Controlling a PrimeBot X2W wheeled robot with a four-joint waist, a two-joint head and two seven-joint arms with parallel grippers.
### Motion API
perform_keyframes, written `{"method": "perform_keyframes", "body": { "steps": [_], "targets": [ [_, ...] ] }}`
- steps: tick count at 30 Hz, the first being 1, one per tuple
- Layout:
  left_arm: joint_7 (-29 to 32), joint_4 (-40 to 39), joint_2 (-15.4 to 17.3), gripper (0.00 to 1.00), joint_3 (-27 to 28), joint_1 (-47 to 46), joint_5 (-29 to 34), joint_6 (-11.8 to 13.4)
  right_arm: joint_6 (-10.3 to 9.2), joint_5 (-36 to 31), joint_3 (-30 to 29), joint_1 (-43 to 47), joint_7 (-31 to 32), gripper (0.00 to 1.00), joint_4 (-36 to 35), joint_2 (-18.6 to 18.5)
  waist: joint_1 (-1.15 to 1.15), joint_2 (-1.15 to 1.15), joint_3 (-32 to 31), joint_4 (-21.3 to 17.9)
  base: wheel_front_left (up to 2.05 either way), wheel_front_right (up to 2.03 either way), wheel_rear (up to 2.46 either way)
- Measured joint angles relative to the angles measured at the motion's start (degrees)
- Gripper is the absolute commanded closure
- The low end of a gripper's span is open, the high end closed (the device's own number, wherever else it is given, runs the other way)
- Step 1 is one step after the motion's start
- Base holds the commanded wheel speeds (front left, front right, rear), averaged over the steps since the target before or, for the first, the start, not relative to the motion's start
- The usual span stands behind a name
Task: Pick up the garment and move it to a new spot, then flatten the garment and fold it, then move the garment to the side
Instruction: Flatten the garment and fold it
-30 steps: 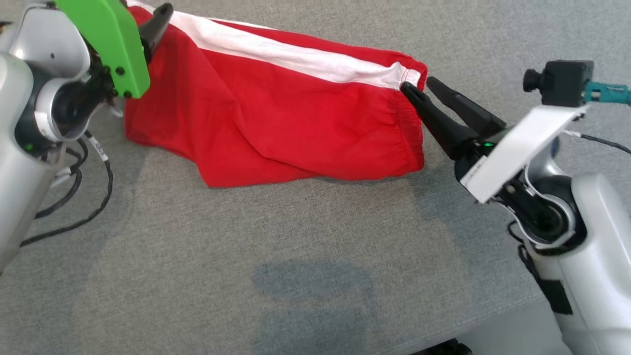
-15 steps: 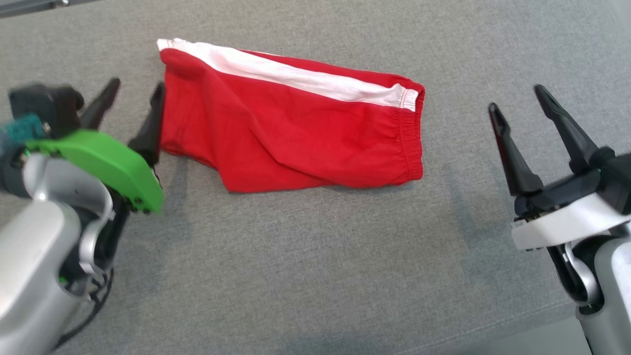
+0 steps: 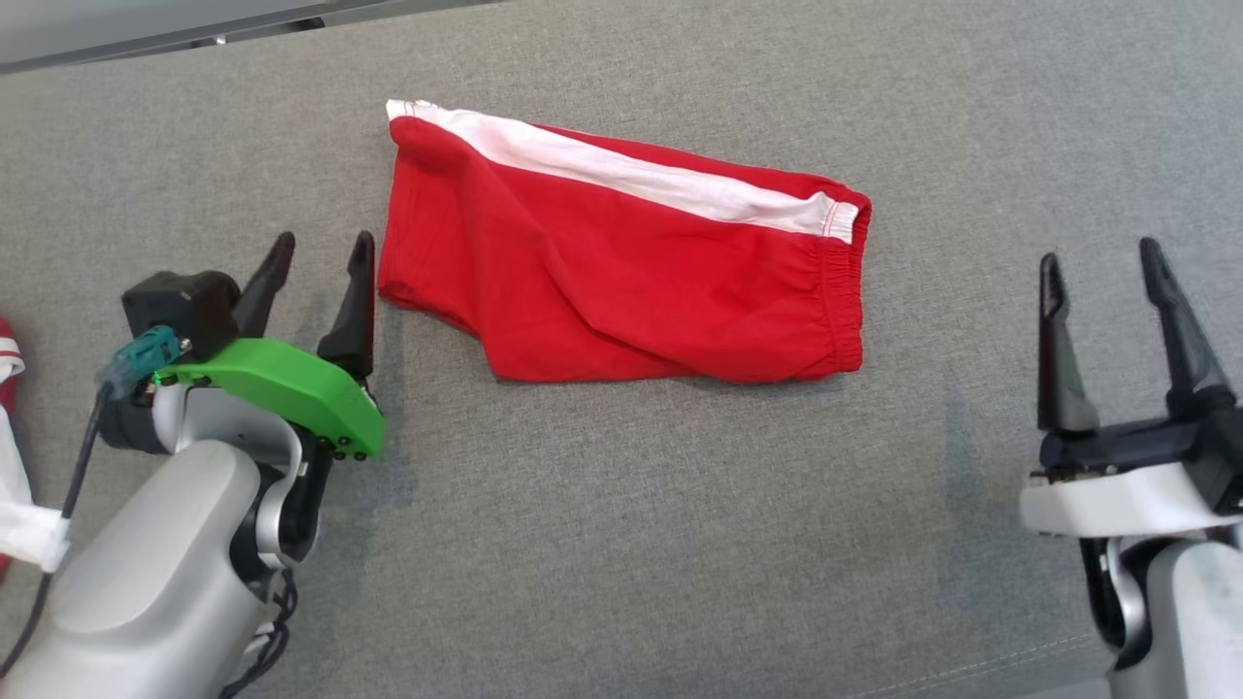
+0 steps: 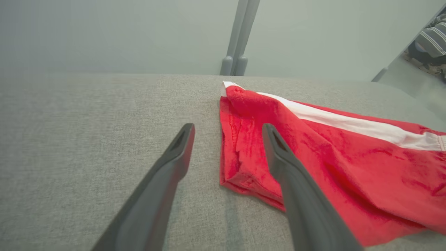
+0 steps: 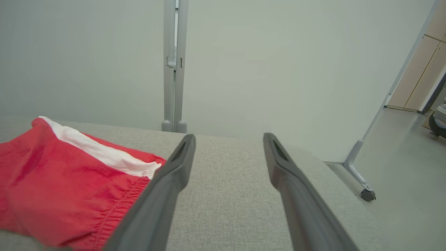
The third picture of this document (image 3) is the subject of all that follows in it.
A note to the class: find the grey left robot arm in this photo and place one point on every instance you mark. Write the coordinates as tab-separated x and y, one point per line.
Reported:
146	582

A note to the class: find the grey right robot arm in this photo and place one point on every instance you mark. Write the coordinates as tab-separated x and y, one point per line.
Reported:
1185	621

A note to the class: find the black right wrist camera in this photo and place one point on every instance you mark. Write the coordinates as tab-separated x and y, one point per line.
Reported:
1227	466

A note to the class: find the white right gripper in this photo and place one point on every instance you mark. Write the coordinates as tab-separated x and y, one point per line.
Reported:
1117	495

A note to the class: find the red jersey with number print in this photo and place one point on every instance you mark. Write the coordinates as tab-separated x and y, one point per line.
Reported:
8	354

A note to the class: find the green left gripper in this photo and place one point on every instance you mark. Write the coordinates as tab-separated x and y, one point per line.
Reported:
291	388

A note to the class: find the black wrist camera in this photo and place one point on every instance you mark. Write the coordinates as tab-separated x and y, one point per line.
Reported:
1227	466
180	311

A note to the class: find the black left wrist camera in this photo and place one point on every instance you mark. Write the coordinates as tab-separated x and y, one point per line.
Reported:
180	311

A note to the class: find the grey fabric sofa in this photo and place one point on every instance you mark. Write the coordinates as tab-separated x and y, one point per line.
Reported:
680	534

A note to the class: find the red shorts with white stripe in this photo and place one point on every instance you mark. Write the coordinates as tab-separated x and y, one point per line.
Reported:
602	272

